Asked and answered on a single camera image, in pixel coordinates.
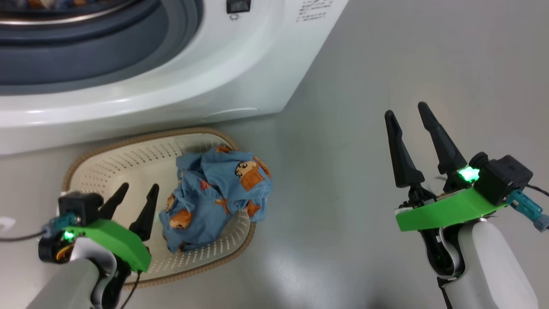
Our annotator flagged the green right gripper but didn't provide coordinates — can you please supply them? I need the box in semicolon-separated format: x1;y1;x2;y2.
384;102;510;280

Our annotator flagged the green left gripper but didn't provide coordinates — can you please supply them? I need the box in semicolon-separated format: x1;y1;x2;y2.
63;182;160;309

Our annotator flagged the white front-load washing machine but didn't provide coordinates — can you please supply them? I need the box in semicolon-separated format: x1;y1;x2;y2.
0;0;350;156

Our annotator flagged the grey rubber door gasket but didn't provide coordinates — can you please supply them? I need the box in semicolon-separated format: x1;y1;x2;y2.
0;0;204;96

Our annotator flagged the washing machine drum opening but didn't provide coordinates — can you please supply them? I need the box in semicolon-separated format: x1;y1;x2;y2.
0;0;138;25

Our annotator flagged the cream perforated laundry basket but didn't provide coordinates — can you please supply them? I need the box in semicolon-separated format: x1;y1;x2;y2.
62;127;256;289

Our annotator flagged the round white filter cover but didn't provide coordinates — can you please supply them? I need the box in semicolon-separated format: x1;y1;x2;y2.
202;107;260;121

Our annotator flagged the white printed text sticker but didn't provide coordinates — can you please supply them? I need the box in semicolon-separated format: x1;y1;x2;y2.
296;0;334;23

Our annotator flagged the black cable with teal plug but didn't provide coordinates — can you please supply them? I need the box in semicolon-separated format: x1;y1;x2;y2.
506;184;549;232
0;216;80;242

